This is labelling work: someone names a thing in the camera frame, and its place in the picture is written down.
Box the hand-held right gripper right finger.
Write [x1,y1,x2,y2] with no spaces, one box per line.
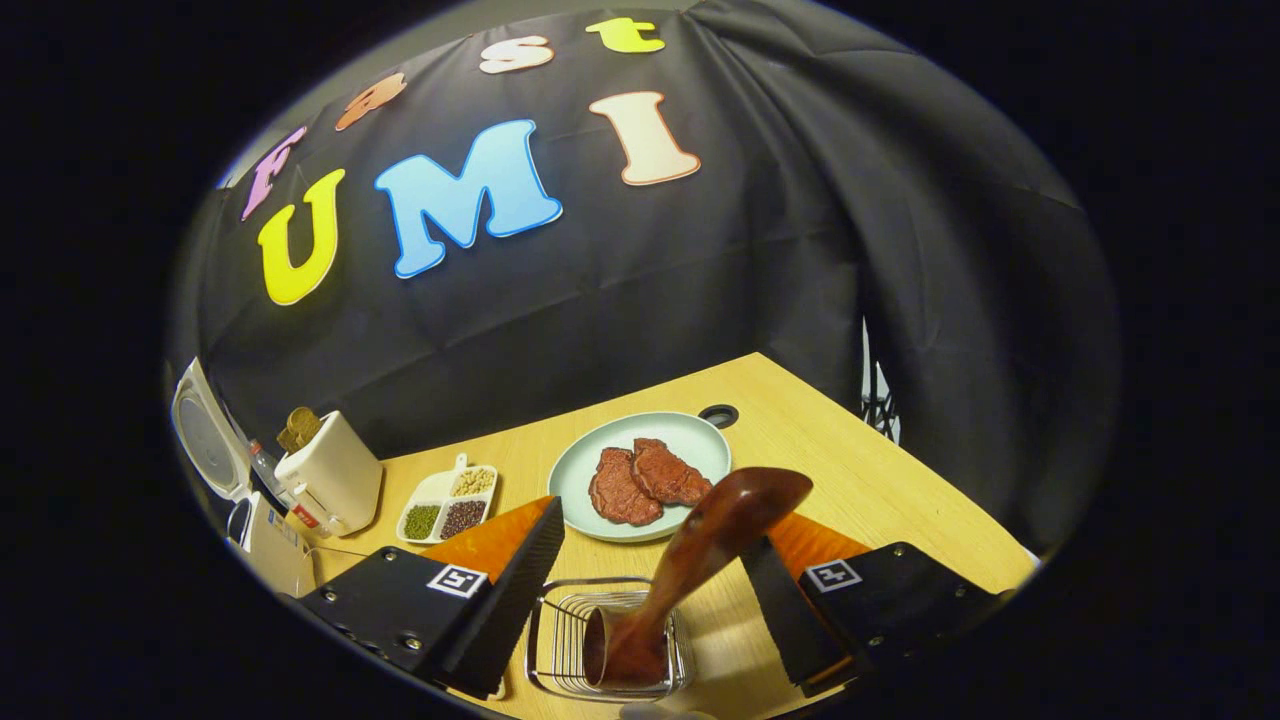
[740,512,1006,699]

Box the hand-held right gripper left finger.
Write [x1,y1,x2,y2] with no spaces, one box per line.
[297,495,566,701]

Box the metal wire chopstick holder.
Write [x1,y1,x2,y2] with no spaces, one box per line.
[525,578,696,703]

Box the brown wooden spoon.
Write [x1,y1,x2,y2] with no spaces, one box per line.
[583,467,814,689]

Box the white rice cooker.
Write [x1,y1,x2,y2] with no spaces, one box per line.
[168,357,317,599]

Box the pile of red beans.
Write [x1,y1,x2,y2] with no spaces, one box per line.
[440,500,488,541]

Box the white divided tray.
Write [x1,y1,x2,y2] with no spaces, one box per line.
[397,453,499,546]

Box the pale green plate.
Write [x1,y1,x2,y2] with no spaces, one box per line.
[548,411,733,544]

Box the white toaster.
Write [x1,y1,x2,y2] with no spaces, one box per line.
[275,410,384,538]

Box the red label plastic water bottle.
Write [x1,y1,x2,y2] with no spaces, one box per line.
[248,440,323,536]

